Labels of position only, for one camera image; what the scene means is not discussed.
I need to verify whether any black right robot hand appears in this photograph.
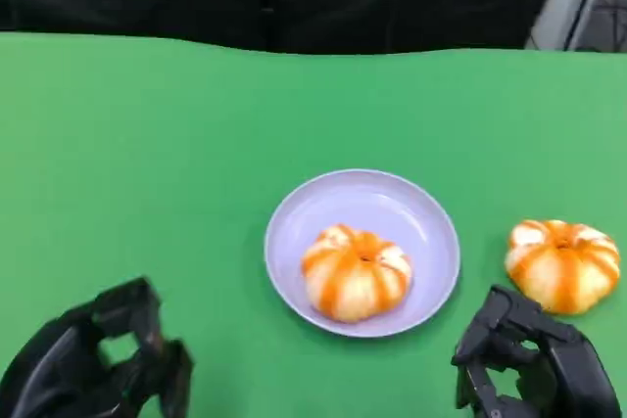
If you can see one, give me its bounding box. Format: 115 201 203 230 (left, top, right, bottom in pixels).
451 284 621 418

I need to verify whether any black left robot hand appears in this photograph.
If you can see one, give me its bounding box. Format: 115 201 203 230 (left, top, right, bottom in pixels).
0 276 195 418

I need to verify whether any orange and white bread roll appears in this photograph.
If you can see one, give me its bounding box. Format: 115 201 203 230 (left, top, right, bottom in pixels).
505 219 622 316
300 223 415 325

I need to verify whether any green cloth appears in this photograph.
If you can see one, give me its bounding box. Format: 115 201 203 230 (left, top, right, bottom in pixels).
0 30 627 418

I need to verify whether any lilac plate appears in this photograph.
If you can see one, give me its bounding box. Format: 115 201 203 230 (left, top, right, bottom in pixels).
264 168 462 340

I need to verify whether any black cable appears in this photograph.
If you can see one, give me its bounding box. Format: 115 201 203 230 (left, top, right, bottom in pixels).
595 0 627 53

